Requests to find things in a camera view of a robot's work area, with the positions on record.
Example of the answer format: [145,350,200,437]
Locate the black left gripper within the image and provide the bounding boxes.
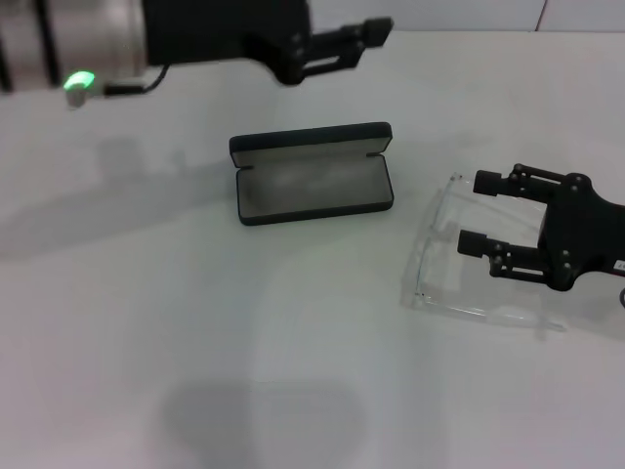
[141,0,371,88]

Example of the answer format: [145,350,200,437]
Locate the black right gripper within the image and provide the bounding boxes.
[457,163,625,293]

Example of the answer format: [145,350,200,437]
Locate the clear white glasses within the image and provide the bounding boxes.
[398,170,568,339]

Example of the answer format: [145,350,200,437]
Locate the black glasses case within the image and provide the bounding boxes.
[228,120,395,228]

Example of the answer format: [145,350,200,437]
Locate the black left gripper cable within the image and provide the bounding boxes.
[104,63,170,99]

